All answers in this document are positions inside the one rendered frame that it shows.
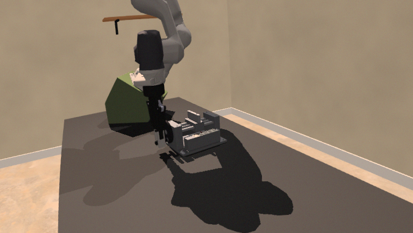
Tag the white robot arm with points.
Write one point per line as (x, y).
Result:
(149, 51)

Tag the grey bench vise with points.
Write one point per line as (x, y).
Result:
(207, 133)

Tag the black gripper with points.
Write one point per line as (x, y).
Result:
(157, 116)

